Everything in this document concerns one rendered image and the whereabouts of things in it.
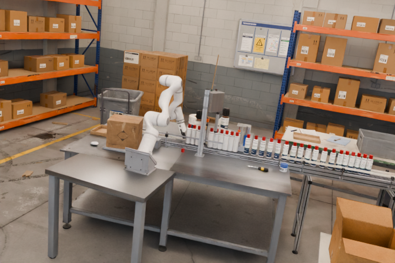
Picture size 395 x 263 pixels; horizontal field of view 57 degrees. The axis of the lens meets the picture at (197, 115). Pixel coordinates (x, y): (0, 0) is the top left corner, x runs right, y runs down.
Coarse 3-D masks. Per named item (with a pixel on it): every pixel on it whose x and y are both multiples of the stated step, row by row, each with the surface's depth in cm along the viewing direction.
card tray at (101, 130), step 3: (99, 126) 402; (102, 126) 407; (105, 126) 406; (93, 129) 389; (96, 129) 396; (99, 129) 401; (102, 129) 402; (105, 129) 404; (93, 132) 382; (96, 132) 381; (99, 132) 381; (102, 132) 393; (105, 132) 394; (96, 135) 382; (99, 135) 381; (102, 135) 381; (105, 135) 380
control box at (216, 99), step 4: (212, 92) 345; (216, 92) 347; (220, 92) 350; (224, 92) 352; (212, 96) 342; (216, 96) 346; (220, 96) 350; (212, 100) 343; (216, 100) 347; (220, 100) 351; (208, 104) 347; (212, 104) 345; (216, 104) 349; (220, 104) 353; (208, 108) 347; (212, 108) 346; (216, 108) 350; (220, 108) 354
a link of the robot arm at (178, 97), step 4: (176, 92) 355; (180, 92) 356; (176, 96) 357; (180, 96) 358; (176, 100) 360; (180, 100) 360; (172, 104) 362; (176, 104) 360; (172, 108) 360; (172, 112) 361; (172, 116) 364
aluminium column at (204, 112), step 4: (208, 92) 343; (204, 100) 346; (208, 100) 345; (204, 104) 347; (204, 112) 350; (204, 116) 350; (204, 120) 350; (204, 124) 351; (200, 128) 353; (204, 128) 352; (200, 132) 354; (204, 132) 353; (200, 136) 355; (204, 136) 357; (200, 140) 357; (200, 144) 358; (200, 148) 358; (200, 152) 358
